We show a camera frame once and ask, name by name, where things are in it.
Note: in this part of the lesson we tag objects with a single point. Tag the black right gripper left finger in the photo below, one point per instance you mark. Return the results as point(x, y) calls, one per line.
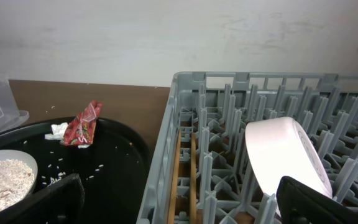
point(61, 202)

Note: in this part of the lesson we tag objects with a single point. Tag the wooden chopstick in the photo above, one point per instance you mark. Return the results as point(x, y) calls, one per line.
point(193, 179)
point(173, 195)

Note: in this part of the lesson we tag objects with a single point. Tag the white tissue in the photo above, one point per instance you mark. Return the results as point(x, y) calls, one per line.
point(58, 131)

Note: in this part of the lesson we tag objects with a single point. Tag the pink plastic cup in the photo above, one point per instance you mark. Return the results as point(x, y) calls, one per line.
point(280, 147)

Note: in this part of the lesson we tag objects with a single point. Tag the round black tray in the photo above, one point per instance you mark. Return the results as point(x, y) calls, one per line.
point(113, 170)

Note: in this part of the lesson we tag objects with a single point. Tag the grey dishwasher rack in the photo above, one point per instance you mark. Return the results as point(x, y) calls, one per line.
point(217, 107)

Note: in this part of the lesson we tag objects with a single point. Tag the grey bowl with rice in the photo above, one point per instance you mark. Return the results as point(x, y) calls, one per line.
point(18, 173)

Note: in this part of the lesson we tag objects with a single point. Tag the red snack wrapper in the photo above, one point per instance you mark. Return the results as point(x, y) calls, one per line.
point(81, 130)

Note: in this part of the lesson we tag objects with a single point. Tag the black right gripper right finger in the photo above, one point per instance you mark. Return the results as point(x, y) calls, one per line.
point(299, 203)

